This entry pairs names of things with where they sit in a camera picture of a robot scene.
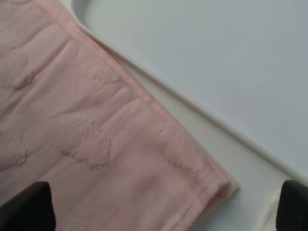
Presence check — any pink towel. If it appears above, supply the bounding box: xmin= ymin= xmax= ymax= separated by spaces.
xmin=0 ymin=0 xmax=238 ymax=231

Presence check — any white rectangular plastic tray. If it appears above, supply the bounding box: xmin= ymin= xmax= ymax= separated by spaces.
xmin=72 ymin=0 xmax=308 ymax=179

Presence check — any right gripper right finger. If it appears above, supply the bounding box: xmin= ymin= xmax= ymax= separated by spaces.
xmin=276 ymin=180 xmax=308 ymax=231

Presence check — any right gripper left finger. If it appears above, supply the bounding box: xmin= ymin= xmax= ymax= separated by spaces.
xmin=0 ymin=181 xmax=56 ymax=231

